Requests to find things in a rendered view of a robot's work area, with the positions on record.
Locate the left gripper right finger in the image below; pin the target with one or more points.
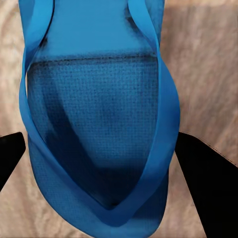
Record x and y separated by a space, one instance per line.
213 184

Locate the sandal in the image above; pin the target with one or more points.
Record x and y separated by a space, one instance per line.
101 111

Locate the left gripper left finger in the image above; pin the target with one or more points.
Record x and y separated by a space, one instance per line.
12 147

